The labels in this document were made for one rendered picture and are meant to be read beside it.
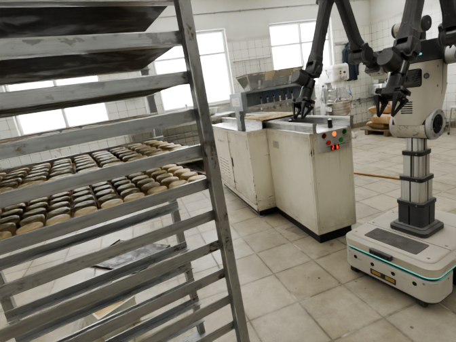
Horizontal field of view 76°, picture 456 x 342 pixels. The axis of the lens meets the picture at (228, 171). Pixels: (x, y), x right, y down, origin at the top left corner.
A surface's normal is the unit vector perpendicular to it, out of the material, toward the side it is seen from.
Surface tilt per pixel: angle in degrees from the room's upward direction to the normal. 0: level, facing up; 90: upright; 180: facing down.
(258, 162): 90
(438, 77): 90
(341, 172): 90
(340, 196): 90
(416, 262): 31
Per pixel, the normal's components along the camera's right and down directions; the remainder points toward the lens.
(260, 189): 0.29, 0.19
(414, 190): -0.86, 0.26
